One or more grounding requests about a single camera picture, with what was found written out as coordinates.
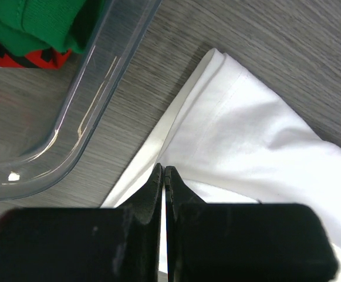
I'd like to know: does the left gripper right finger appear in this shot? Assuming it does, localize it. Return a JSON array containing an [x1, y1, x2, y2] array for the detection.
[[164, 166, 339, 281]]

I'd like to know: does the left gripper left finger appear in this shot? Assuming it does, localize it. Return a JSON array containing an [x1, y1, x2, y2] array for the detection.
[[0, 164, 162, 281]]

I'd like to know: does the white t shirt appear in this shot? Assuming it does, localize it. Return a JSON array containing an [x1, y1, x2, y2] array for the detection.
[[103, 49, 341, 281]]

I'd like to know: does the clear plastic bin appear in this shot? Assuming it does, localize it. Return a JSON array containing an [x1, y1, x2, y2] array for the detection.
[[0, 1, 160, 200]]

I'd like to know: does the red t shirt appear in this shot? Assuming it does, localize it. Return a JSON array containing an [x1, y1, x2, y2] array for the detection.
[[0, 44, 72, 69]]

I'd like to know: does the green t shirt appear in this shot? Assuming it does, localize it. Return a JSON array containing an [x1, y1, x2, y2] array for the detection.
[[0, 0, 105, 56]]

